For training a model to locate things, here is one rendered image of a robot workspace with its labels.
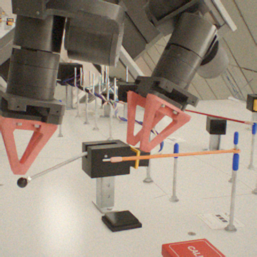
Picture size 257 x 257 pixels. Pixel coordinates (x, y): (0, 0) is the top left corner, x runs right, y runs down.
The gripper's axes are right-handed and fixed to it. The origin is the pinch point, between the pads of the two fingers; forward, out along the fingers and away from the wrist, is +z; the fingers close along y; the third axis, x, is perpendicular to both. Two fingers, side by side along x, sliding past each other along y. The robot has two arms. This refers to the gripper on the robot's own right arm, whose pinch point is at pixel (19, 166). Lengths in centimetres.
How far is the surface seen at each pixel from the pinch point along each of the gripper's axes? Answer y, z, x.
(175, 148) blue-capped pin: -1.5, -4.6, -21.2
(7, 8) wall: 751, -74, -106
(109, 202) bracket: -1.0, 4.0, -12.8
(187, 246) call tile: -19.9, 1.3, -13.1
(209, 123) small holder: 20.3, -6.2, -41.7
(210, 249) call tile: -21.3, 1.1, -14.8
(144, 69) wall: 763, -15, -394
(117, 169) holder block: -2.1, -1.1, -12.6
